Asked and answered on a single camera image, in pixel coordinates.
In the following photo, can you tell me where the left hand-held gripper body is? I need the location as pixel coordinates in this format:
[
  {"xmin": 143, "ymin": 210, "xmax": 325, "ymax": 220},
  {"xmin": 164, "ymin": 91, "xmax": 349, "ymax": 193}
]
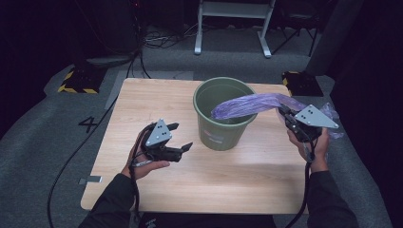
[{"xmin": 141, "ymin": 118, "xmax": 184, "ymax": 163}]

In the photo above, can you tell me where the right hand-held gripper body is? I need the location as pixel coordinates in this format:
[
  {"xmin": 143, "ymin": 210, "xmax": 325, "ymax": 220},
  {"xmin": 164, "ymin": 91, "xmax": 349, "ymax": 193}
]
[{"xmin": 285, "ymin": 104, "xmax": 339, "ymax": 143}]

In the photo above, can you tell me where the green plastic bin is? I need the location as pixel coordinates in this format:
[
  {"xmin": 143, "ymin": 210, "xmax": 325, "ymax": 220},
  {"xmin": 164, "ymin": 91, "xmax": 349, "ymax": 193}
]
[{"xmin": 193, "ymin": 76, "xmax": 259, "ymax": 152}]

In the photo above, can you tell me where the purple plastic bag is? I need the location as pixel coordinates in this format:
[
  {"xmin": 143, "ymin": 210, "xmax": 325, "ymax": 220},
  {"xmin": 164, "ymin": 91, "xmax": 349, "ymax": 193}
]
[{"xmin": 210, "ymin": 92, "xmax": 345, "ymax": 141}]

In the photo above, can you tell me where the person's left hand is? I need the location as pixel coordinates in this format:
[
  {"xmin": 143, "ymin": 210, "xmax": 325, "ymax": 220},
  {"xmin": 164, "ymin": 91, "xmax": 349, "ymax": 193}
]
[{"xmin": 121, "ymin": 131, "xmax": 170, "ymax": 181}]

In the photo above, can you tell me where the person's right hand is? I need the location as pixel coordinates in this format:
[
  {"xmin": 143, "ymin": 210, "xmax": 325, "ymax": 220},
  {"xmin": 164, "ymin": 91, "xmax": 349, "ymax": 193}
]
[{"xmin": 287, "ymin": 127, "xmax": 331, "ymax": 174}]

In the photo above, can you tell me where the black yellow striped base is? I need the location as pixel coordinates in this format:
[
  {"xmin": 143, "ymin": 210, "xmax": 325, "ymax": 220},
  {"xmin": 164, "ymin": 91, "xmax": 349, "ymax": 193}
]
[
  {"xmin": 281, "ymin": 70, "xmax": 324, "ymax": 98},
  {"xmin": 57, "ymin": 66, "xmax": 107, "ymax": 95}
]

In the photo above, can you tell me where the grey tape strip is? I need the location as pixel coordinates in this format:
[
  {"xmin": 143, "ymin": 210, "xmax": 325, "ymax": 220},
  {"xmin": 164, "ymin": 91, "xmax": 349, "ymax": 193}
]
[{"xmin": 78, "ymin": 175, "xmax": 104, "ymax": 185}]

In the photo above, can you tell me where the black tripod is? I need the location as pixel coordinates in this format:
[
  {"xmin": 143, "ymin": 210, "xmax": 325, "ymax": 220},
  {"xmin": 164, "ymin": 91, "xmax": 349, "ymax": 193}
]
[{"xmin": 271, "ymin": 12, "xmax": 319, "ymax": 58}]

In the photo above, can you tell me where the grey column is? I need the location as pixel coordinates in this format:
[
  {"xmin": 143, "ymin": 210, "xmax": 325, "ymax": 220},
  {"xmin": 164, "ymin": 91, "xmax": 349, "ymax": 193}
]
[{"xmin": 305, "ymin": 0, "xmax": 365, "ymax": 77}]

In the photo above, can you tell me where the left hand-held gripper cable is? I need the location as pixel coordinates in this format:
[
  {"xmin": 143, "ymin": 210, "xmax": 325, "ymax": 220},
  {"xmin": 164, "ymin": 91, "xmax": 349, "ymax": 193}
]
[{"xmin": 128, "ymin": 123, "xmax": 156, "ymax": 222}]

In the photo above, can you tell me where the hand-held gripper cable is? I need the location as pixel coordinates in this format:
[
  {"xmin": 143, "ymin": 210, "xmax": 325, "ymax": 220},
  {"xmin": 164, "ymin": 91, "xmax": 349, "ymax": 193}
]
[
  {"xmin": 128, "ymin": 123, "xmax": 156, "ymax": 222},
  {"xmin": 284, "ymin": 141, "xmax": 317, "ymax": 228}
]

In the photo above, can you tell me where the right hand-held gripper cable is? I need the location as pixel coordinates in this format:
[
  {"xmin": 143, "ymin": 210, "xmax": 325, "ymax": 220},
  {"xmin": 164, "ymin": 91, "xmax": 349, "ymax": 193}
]
[{"xmin": 284, "ymin": 141, "xmax": 317, "ymax": 228}]

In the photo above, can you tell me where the bundle of floor cables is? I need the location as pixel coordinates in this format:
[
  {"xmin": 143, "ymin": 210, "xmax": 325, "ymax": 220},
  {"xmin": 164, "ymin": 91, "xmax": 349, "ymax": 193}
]
[{"xmin": 142, "ymin": 23, "xmax": 199, "ymax": 50}]

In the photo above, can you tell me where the long black floor cable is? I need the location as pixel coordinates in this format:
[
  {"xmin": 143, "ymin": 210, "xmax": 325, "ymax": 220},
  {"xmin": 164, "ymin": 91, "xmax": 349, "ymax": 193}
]
[{"xmin": 47, "ymin": 50, "xmax": 144, "ymax": 228}]

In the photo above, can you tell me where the white metal stand frame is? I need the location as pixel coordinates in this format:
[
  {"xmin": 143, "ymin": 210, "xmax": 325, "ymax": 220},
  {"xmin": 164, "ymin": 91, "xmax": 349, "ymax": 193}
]
[{"xmin": 194, "ymin": 0, "xmax": 277, "ymax": 59}]

